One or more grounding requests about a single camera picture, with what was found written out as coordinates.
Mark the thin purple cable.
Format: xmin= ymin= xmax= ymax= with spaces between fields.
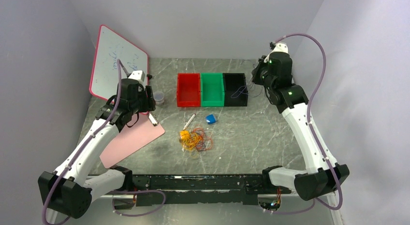
xmin=230 ymin=58 xmax=266 ymax=100

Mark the black plastic bin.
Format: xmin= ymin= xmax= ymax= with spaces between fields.
xmin=222 ymin=73 xmax=248 ymax=107

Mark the red plastic bin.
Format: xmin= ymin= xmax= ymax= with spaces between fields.
xmin=176 ymin=73 xmax=201 ymax=107

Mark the yellow eraser block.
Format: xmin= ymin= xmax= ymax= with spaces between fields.
xmin=179 ymin=130 xmax=190 ymax=142

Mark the coloured cable bundle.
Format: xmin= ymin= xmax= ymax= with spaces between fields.
xmin=178 ymin=127 xmax=214 ymax=160

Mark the green plastic bin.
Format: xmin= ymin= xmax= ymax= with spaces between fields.
xmin=200 ymin=73 xmax=225 ymax=107

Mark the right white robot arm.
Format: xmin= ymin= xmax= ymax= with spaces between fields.
xmin=252 ymin=52 xmax=350 ymax=201

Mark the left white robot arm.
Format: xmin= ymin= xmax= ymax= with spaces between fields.
xmin=38 ymin=78 xmax=155 ymax=225

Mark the clear jar of paperclips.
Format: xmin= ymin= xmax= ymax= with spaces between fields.
xmin=153 ymin=91 xmax=165 ymax=105

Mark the pink clipboard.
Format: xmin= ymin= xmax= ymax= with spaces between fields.
xmin=100 ymin=113 xmax=165 ymax=168

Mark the white marker pen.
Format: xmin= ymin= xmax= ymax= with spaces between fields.
xmin=183 ymin=113 xmax=196 ymax=130

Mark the blue eraser block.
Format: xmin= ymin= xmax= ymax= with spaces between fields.
xmin=205 ymin=114 xmax=217 ymax=125

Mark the pink framed whiteboard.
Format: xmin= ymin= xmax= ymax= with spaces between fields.
xmin=89 ymin=25 xmax=149 ymax=100

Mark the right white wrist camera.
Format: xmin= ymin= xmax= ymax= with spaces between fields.
xmin=269 ymin=42 xmax=289 ymax=57

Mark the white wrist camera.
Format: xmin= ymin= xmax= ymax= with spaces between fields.
xmin=128 ymin=70 xmax=147 ymax=85
xmin=269 ymin=42 xmax=289 ymax=57

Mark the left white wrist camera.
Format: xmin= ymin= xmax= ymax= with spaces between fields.
xmin=128 ymin=70 xmax=147 ymax=85

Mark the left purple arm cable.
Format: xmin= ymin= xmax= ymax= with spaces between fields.
xmin=42 ymin=59 xmax=167 ymax=225

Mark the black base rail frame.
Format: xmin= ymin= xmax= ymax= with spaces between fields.
xmin=54 ymin=174 xmax=336 ymax=208

